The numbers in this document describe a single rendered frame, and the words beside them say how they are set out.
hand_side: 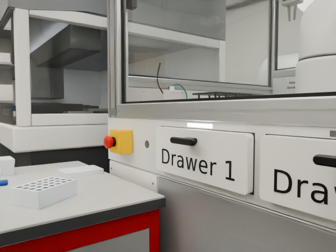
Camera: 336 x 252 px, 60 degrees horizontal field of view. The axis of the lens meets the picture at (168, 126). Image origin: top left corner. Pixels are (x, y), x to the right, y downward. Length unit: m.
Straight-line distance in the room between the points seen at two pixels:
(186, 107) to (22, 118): 0.79
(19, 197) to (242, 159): 0.48
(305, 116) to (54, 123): 1.05
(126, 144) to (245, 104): 0.44
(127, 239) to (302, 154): 0.44
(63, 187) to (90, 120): 0.67
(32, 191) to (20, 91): 0.66
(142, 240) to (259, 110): 0.42
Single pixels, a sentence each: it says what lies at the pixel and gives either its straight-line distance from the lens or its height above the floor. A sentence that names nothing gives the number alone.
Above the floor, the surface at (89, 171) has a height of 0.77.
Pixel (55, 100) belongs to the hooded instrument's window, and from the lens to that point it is 1.34.
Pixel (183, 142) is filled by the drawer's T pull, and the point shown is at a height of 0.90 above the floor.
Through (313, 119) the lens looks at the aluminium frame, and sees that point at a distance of 0.48.
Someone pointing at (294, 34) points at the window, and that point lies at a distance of 0.54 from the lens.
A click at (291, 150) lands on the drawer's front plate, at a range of 0.49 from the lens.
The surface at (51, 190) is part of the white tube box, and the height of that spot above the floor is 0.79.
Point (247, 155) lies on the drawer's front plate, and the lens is 0.54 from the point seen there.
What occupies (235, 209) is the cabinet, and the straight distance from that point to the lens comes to 0.60.
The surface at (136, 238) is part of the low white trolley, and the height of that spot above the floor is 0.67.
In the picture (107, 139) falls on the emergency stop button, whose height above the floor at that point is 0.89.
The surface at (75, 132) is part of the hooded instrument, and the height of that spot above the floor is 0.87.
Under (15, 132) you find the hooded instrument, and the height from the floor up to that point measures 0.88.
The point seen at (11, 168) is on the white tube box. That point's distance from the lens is 1.08.
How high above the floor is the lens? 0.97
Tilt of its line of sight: 3 degrees down
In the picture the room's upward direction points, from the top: straight up
